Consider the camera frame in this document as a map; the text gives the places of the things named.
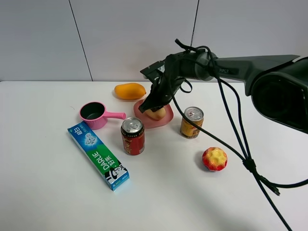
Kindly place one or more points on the pink plate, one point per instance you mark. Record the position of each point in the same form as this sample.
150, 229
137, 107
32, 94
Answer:
152, 119

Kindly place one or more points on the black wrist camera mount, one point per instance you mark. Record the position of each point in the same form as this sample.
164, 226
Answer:
154, 71

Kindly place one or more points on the red yellow apple toy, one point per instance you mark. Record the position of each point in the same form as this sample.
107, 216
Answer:
215, 159

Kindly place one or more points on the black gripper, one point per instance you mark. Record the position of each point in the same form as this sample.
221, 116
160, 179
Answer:
164, 89

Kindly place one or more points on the orange mango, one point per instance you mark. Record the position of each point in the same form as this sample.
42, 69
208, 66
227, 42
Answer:
130, 91

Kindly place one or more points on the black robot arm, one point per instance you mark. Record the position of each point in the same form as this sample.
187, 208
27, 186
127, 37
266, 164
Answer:
277, 84

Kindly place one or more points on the red soda can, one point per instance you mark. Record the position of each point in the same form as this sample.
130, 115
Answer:
132, 130

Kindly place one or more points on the brown potato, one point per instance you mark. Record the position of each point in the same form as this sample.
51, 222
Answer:
157, 115

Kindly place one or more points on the pink toy saucepan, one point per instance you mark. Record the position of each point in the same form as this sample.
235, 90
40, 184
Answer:
95, 115

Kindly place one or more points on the green blue toothpaste box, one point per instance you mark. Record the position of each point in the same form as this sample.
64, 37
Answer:
105, 162

